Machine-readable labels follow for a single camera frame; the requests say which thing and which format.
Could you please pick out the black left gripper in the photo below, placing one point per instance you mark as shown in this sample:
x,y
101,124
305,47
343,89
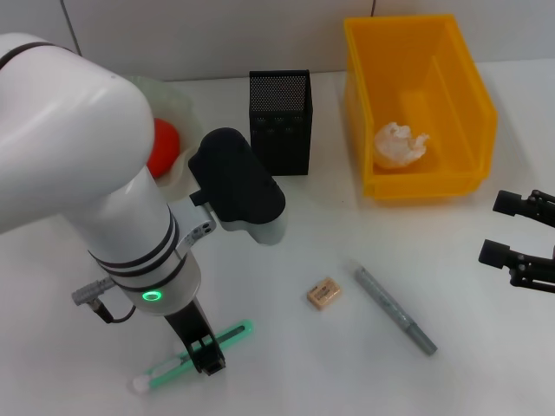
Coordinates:
x,y
191,323

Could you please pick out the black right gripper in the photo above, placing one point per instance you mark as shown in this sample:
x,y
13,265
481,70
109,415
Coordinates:
x,y
553,252

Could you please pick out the green utility knife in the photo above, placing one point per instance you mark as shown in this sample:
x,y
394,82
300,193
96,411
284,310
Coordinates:
x,y
238,329

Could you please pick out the white paper ball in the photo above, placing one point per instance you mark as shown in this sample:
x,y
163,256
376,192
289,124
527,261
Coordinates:
x,y
399,145

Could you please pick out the red-orange toy orange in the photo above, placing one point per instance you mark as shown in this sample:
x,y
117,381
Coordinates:
x,y
167,147

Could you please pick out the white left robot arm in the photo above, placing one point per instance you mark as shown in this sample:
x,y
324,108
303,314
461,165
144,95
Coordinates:
x,y
86,173

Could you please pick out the beige eraser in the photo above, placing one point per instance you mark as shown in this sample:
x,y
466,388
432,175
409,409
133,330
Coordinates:
x,y
324,294

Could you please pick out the grey marker pen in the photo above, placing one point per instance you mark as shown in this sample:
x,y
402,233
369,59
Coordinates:
x,y
394,310

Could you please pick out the black mesh pen holder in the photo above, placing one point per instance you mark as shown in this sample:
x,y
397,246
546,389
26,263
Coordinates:
x,y
286,121

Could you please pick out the pale green glass fruit plate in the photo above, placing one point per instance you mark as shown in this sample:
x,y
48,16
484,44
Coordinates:
x,y
178,104

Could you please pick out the yellow plastic bin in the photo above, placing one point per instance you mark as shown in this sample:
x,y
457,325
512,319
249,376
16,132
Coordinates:
x,y
416,78

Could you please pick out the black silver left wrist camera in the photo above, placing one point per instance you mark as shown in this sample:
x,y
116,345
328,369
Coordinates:
x,y
238,186

